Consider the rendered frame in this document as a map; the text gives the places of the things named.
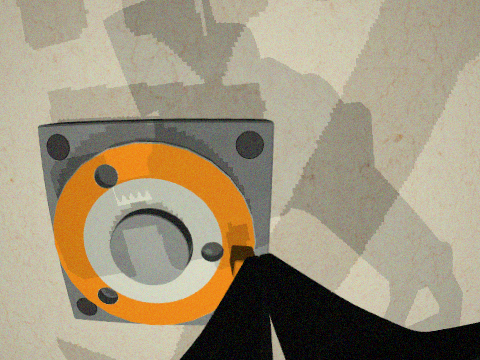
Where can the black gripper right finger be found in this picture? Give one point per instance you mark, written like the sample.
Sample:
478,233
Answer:
313,323

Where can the orange round plate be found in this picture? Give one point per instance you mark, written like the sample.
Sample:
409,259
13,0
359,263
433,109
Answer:
199,193

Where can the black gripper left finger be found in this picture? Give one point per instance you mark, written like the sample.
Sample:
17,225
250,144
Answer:
240,328

